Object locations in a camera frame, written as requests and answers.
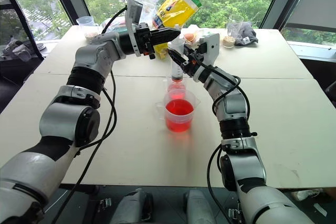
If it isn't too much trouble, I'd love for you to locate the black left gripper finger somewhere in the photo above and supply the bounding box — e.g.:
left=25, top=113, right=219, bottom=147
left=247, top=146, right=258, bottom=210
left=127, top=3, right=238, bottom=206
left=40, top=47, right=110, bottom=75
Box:
left=149, top=27, right=182, bottom=40
left=150, top=35, right=180, bottom=49

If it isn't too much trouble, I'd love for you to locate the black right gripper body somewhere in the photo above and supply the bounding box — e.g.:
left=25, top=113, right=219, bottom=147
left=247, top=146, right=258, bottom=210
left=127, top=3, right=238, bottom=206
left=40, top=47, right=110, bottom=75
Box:
left=182, top=44, right=208, bottom=78

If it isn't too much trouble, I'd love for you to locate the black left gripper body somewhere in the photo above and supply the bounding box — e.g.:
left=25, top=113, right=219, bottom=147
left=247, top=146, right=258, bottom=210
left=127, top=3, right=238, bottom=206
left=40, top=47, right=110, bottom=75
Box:
left=135, top=22, right=156, bottom=60

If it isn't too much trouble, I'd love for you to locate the clear plastic syringe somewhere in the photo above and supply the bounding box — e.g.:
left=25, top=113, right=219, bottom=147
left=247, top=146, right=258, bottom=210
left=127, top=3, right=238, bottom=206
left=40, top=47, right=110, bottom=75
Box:
left=170, top=24, right=186, bottom=82

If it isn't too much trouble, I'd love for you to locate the small clear cup red liquid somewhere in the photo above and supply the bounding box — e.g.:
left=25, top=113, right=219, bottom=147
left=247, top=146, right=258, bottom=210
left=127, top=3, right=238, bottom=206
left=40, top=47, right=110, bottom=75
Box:
left=166, top=77, right=187, bottom=99

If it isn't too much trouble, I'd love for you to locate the small cup with grains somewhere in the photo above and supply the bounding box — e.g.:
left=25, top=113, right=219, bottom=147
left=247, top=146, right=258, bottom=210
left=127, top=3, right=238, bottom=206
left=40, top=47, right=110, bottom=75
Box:
left=222, top=35, right=236, bottom=49

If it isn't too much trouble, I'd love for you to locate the large clear cup red liquid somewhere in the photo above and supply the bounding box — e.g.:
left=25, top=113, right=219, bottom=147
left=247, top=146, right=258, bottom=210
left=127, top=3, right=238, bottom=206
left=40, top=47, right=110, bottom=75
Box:
left=154, top=90, right=198, bottom=133

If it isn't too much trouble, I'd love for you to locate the tall clear glass cup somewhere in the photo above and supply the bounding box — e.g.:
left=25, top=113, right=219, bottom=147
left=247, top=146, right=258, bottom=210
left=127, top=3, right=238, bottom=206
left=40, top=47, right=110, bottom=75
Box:
left=226, top=14, right=245, bottom=39

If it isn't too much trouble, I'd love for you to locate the clear empty measuring cup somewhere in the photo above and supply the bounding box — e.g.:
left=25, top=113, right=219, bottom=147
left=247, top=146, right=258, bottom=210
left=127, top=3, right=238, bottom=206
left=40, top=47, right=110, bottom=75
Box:
left=76, top=16, right=95, bottom=27

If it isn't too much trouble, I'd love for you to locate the toy burger in plastic bag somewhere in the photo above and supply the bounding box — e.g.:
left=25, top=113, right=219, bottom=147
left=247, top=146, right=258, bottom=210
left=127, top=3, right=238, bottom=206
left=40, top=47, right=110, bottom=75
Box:
left=180, top=24, right=211, bottom=49

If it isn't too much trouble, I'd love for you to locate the yellow snack bag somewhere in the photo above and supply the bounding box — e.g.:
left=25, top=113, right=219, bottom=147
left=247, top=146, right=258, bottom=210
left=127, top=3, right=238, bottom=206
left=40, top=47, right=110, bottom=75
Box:
left=151, top=0, right=203, bottom=60

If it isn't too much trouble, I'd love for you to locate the clear plastic bag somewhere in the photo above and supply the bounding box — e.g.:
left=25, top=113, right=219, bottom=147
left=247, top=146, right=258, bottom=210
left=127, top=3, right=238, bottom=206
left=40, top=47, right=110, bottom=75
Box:
left=100, top=16, right=127, bottom=35

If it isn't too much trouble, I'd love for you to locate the small bowl with food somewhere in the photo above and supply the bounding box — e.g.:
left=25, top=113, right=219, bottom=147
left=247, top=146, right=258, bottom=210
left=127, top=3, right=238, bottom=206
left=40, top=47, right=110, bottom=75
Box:
left=83, top=30, right=101, bottom=42

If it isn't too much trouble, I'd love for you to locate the grey cloth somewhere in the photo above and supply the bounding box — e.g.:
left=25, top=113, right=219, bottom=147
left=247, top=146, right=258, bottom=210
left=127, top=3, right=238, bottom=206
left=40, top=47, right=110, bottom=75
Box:
left=234, top=22, right=259, bottom=47

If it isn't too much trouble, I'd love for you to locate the dark rounded grey shape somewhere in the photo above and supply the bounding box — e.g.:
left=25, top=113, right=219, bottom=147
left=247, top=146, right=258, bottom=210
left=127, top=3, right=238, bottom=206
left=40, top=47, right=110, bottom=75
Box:
left=109, top=188, right=154, bottom=224
left=183, top=189, right=219, bottom=224

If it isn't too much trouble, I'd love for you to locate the white shoe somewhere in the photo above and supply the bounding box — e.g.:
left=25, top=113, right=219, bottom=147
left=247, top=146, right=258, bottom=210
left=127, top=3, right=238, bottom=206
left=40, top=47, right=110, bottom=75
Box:
left=289, top=188, right=324, bottom=201

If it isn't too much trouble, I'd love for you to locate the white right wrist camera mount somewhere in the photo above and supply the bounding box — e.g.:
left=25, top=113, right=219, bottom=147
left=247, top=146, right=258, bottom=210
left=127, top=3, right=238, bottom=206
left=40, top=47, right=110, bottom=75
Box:
left=198, top=33, right=221, bottom=67

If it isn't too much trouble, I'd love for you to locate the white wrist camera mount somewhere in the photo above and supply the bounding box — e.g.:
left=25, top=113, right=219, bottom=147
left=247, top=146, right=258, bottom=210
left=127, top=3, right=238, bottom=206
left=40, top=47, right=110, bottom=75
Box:
left=124, top=0, right=144, bottom=57
left=198, top=33, right=221, bottom=67

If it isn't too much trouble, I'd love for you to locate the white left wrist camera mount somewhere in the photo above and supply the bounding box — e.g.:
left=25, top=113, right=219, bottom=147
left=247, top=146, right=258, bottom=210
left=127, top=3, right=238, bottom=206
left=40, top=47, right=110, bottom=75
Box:
left=124, top=0, right=144, bottom=57

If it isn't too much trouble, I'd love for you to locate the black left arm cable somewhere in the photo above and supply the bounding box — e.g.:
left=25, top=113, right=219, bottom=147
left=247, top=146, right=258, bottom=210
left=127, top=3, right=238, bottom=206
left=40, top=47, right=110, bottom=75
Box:
left=50, top=6, right=129, bottom=224

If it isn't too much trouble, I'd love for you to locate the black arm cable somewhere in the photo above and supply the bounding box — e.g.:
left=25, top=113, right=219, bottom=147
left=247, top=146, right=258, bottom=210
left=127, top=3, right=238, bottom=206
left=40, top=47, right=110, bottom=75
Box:
left=193, top=54, right=250, bottom=224
left=50, top=6, right=129, bottom=224

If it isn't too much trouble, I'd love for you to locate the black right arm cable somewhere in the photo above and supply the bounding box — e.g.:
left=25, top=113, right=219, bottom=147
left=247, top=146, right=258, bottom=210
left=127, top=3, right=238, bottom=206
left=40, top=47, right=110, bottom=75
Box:
left=193, top=54, right=250, bottom=224

